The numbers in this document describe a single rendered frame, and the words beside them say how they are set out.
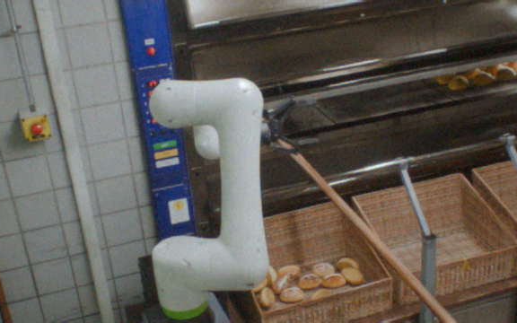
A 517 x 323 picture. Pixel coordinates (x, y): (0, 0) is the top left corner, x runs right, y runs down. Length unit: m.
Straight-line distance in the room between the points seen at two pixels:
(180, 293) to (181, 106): 0.47
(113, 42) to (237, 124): 1.02
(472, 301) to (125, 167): 1.50
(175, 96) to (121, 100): 0.98
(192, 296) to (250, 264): 0.18
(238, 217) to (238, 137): 0.20
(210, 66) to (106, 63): 0.40
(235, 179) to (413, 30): 1.51
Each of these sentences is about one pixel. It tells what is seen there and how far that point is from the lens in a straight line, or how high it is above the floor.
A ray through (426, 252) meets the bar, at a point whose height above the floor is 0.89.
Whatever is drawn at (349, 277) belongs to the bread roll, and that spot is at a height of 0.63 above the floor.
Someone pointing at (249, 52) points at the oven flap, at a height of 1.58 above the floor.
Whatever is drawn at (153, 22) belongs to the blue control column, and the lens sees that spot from 2.62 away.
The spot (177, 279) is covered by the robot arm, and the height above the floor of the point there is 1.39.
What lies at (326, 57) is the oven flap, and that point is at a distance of 2.88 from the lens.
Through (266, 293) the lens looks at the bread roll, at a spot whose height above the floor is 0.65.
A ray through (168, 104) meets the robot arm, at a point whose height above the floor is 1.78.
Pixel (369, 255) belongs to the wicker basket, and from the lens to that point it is 2.98.
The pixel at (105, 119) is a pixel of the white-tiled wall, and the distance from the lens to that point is 2.73.
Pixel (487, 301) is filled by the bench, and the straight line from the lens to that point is 3.12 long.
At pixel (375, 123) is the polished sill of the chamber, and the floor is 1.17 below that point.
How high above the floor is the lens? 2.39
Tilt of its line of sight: 26 degrees down
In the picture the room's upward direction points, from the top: 5 degrees counter-clockwise
